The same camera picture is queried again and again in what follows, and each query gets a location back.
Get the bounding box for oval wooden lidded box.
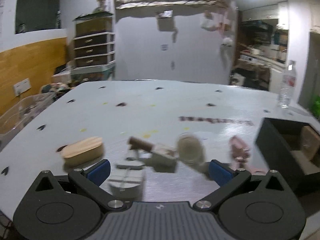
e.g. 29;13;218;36
61;137;104;167

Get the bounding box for pink scissors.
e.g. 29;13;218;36
229;135;266;176

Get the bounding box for black storage box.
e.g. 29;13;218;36
255;118;319;197

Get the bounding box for wooden handle stamp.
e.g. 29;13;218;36
126;137;178;172

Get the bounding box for carved wooden square block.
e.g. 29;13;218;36
300;126;320;160

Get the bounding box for clear plastic storage bin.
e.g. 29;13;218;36
1;92;54;147

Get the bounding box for clear plastic water bottle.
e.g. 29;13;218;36
278;60;297;108

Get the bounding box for white drawer unit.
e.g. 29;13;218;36
73;31;116;67

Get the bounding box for small white plush sheep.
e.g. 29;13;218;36
221;37;233;47

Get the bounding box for white hanging bag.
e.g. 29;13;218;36
200;10;217;31

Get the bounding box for glass fish tank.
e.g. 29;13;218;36
73;11;113;37

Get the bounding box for dark window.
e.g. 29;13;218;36
15;0;60;34

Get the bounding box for white wall socket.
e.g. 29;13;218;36
13;78;31;96

